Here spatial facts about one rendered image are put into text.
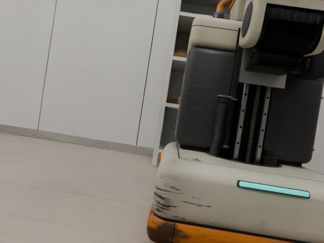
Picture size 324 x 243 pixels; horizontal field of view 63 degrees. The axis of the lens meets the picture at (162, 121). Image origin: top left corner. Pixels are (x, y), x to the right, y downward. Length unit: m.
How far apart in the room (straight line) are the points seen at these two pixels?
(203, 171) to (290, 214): 0.25
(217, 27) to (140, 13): 1.76
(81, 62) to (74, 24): 0.38
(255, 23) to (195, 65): 0.32
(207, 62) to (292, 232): 0.64
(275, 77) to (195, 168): 0.46
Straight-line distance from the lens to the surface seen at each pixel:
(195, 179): 0.73
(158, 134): 2.14
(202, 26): 1.10
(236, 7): 1.20
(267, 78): 1.01
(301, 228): 0.83
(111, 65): 2.71
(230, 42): 1.10
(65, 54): 2.87
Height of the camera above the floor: 0.39
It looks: 1 degrees down
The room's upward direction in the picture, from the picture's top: 9 degrees clockwise
